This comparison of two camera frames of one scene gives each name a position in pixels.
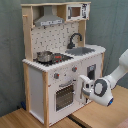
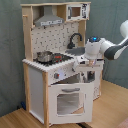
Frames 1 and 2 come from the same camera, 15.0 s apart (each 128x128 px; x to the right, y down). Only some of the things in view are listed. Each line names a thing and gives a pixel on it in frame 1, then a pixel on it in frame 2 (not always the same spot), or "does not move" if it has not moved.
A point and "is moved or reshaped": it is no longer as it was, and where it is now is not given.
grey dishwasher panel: [91, 72] does not move
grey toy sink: [80, 51] does not move
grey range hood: [48, 18] does not move
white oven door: [65, 96] is moved or reshaped
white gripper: [88, 86] → [91, 57]
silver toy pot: [44, 56] does not move
